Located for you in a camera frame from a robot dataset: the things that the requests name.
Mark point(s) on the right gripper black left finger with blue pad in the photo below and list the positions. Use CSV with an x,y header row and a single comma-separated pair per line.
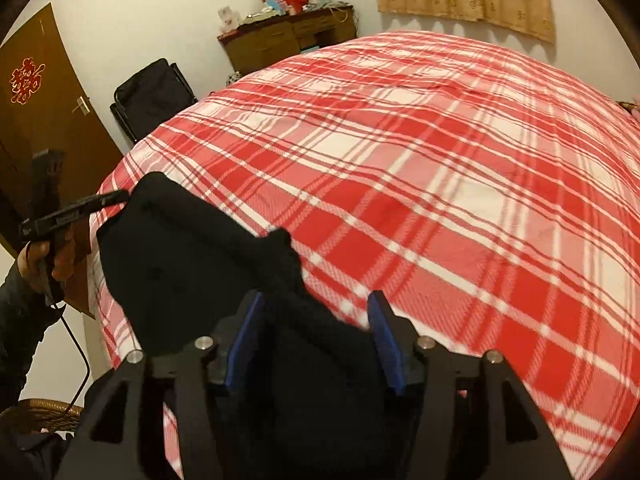
x,y
122,435

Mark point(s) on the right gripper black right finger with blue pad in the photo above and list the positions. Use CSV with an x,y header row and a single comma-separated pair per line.
x,y
474,420

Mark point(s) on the black pants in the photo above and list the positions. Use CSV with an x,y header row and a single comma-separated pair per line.
x,y
315,402

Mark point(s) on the left forearm dark sleeve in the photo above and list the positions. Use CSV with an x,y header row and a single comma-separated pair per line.
x,y
24,318

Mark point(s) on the person's left hand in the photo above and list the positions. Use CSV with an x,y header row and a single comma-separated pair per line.
x,y
31,262

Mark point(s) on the brown wooden door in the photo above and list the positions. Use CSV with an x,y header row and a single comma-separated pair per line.
x,y
43,105

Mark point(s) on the woven wicker basket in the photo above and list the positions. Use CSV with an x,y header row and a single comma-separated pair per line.
x,y
31,416

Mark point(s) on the black folding chair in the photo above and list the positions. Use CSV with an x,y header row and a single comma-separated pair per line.
x,y
152,96

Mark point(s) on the red white plaid bedspread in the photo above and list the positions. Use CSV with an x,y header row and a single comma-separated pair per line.
x,y
492,197

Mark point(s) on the dark wooden desk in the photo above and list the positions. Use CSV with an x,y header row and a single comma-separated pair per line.
x,y
255,46

